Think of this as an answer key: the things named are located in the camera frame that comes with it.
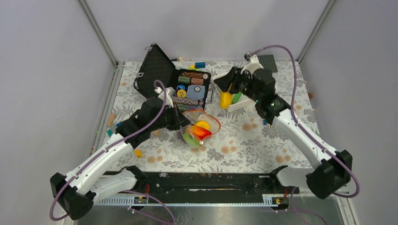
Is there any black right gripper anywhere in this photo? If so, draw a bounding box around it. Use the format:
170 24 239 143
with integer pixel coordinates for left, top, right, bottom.
214 66 262 103

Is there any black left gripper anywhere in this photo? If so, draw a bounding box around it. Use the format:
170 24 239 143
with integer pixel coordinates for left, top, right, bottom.
150 103 191 132

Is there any clear zip bag orange zipper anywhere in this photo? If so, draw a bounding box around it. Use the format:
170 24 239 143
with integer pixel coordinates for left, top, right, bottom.
180 109 221 148

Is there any light green toy pepper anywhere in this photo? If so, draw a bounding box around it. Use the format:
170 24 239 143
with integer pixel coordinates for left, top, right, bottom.
183 133 201 148

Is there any red orange toy mango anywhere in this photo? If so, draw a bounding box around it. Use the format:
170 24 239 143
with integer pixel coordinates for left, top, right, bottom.
188 125 212 141

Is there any yellow toy corn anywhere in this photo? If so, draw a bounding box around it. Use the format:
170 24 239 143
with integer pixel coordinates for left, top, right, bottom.
219 84 233 109

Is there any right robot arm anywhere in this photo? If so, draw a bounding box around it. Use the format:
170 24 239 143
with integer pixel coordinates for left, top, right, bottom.
213 55 352 199

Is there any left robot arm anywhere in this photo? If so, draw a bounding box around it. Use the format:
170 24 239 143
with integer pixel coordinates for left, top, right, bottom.
49 87 190 221

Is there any white perforated plastic basket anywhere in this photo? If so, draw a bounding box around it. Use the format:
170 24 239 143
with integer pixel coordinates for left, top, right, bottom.
212 62 277 113

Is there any dark green toy cucumber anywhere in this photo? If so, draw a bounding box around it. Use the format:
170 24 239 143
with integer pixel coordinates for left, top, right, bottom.
231 92 242 104

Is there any small yellow toy brick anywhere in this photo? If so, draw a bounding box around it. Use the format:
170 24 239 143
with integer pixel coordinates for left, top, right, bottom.
134 149 143 158

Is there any black poker chip case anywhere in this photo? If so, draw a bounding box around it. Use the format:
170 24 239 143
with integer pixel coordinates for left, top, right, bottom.
134 43 211 112

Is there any tan wooden block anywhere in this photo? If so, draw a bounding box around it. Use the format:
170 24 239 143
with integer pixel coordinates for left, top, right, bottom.
106 113 116 127

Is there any blue toy brick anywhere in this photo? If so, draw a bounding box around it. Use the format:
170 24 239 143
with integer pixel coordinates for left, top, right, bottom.
194 62 206 69

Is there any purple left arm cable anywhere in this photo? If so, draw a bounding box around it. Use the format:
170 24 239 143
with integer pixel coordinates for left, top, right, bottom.
49 80 168 222

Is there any grey building base plate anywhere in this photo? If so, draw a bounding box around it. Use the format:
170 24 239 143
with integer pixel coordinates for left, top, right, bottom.
258 54 278 73

